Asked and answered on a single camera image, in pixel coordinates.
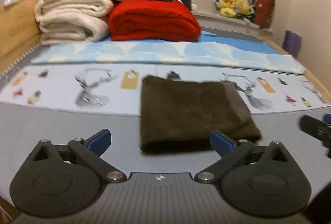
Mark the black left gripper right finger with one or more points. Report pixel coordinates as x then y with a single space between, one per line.
263 181

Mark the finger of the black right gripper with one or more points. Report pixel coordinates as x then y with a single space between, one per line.
317 129
327 118

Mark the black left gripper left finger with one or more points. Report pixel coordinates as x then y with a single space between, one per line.
61 180

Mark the brown corduroy pants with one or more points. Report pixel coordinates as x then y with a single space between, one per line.
178 116

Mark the dark red cushion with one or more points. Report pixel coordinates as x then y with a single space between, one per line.
263 12

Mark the light blue patterned blanket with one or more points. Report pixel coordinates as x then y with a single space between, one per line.
209 50

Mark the yellow plush toys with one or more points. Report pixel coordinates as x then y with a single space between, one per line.
234 8

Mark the cream folded blanket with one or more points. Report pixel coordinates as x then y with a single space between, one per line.
69 21

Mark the red folded blanket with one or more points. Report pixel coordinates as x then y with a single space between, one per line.
147 19

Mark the white plush toy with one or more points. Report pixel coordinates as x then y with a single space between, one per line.
194 5

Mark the wooden bed frame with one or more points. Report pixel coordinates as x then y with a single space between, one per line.
147 197

